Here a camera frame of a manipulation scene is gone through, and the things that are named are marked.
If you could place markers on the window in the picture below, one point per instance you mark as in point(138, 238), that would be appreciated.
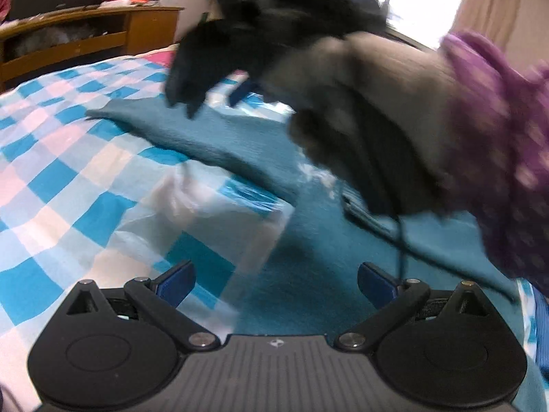
point(424, 0)

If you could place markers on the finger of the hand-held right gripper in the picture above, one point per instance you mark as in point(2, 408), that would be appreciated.
point(201, 60)
point(241, 92)

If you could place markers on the clear plastic sheet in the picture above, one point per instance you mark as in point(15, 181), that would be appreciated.
point(193, 214)

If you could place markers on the person's right hand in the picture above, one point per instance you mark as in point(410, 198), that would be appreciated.
point(386, 107)

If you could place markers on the blue white checkered bed sheet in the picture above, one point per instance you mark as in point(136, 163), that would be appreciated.
point(64, 158)

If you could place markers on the wooden bedside cabinet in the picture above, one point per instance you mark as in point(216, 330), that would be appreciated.
point(141, 30)

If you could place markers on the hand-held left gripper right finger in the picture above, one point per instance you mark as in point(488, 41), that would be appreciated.
point(374, 286)

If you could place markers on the beige curtain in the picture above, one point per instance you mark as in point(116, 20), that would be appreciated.
point(510, 4)

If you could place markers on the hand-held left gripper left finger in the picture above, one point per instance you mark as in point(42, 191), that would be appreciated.
point(176, 284)

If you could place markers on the person's right forearm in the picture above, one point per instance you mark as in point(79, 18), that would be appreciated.
point(514, 137)

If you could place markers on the teal fleece garment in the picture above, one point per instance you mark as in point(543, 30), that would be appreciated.
point(300, 244)

